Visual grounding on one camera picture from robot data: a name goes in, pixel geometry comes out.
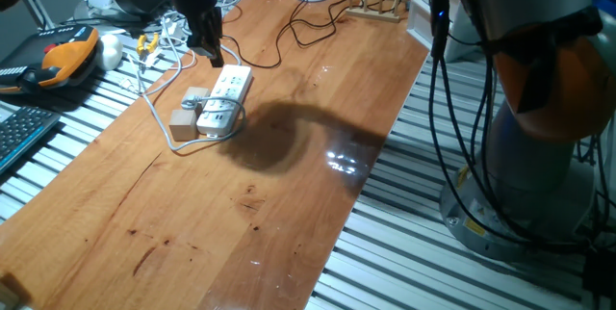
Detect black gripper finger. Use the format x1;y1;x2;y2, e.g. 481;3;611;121
206;24;226;69
187;34;217;59

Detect black strap on arm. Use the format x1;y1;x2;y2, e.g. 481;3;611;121
485;5;605;115

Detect orange and black teach pendant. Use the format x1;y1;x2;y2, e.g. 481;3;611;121
0;23;100;95

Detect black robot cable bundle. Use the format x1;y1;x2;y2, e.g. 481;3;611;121
426;0;616;256

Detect white shelf unit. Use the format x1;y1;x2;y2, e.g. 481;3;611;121
406;0;466;64

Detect black computer keyboard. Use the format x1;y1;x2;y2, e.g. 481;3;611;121
0;106;62;174

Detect yellow clamp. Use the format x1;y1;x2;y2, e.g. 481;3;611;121
135;33;161;57

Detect white egg shaped object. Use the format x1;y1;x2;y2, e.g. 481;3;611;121
94;33;124;72

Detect thin white cables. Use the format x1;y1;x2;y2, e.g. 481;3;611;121
122;9;198;99

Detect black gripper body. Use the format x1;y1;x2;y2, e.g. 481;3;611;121
168;0;224;38

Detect white power strip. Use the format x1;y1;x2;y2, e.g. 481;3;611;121
195;64;254;138

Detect thin black cable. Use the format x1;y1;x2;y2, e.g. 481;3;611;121
220;0;410;69

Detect light wooden cube block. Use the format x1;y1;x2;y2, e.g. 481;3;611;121
167;109;199;142
181;86;212;116

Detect grey stand base plate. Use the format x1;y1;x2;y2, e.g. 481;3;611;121
71;0;143;25

